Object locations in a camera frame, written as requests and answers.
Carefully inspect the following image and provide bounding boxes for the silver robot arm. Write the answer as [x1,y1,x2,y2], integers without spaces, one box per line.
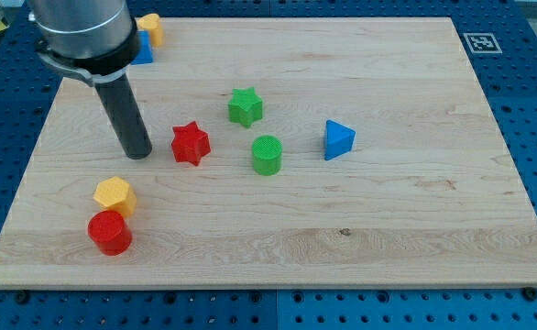
[27,0,140,86]

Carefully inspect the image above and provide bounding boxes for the wooden board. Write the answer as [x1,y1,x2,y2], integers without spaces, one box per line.
[0,17,537,291]

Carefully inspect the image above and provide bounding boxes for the yellow hexagon block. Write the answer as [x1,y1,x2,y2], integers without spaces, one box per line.
[93,176,137,218]

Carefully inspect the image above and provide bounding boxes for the yellow block at top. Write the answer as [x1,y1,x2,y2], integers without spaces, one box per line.
[137,13,165,47]

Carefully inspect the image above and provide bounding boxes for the green cylinder block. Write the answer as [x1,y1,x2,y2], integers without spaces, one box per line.
[251,135,282,176]

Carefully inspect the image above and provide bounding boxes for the green star block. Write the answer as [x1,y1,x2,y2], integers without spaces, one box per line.
[228,87,263,128]

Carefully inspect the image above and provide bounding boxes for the blue triangle block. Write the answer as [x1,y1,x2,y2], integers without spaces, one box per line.
[324,119,356,160]

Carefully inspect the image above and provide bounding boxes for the red star block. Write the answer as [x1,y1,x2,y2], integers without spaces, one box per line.
[170,121,211,166]

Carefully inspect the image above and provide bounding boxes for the blue cube block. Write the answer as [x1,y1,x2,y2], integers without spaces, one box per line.
[131,30,154,65]

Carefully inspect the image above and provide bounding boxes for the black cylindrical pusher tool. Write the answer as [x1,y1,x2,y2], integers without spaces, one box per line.
[95,74,152,160]

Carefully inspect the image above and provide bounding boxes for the red cylinder block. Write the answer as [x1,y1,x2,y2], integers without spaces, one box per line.
[87,210,132,256]

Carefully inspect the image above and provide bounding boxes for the white fiducial marker tag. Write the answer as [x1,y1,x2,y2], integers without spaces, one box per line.
[463,32,502,54]

